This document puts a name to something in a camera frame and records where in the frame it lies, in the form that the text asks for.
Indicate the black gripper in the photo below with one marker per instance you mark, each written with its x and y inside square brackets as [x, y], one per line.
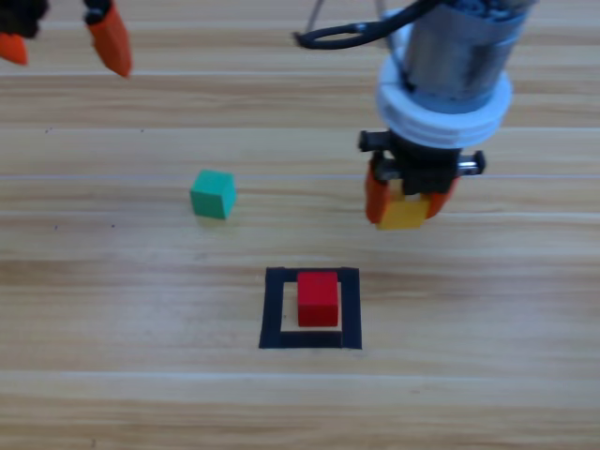
[23, 16]
[422, 169]

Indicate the yellow wooden cube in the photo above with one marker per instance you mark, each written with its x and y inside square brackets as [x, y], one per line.
[403, 215]

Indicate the red wooden cube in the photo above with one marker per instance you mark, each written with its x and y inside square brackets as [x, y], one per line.
[318, 300]

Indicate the green wooden cube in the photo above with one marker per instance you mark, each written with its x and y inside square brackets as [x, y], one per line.
[211, 197]

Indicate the black tape square outline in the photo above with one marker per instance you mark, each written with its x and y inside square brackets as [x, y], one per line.
[272, 309]

